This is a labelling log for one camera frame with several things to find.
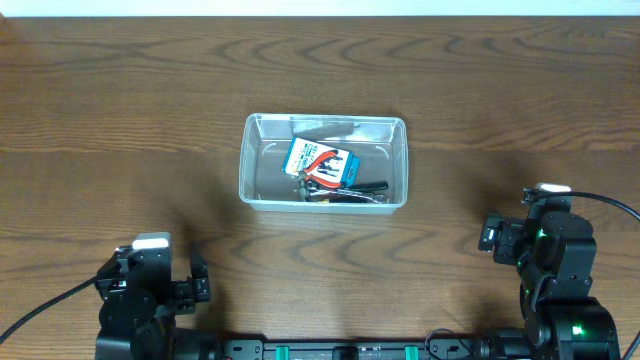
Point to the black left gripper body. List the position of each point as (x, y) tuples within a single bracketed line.
[(187, 290)]

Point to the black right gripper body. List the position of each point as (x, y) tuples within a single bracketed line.
[(509, 237)]

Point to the claw hammer black handle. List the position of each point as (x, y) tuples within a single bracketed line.
[(372, 187)]

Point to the silver combination wrench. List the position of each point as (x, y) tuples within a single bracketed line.
[(315, 191)]

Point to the red handled pliers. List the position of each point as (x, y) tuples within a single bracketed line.
[(326, 170)]

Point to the clear plastic container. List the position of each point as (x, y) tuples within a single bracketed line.
[(379, 142)]

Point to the screwdriver yellow black handle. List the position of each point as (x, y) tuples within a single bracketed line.
[(336, 199)]

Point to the blue white cardboard box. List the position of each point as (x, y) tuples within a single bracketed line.
[(302, 152)]

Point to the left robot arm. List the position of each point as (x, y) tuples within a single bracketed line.
[(141, 301)]

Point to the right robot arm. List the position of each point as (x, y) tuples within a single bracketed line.
[(553, 251)]

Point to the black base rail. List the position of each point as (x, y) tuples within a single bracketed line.
[(431, 349)]

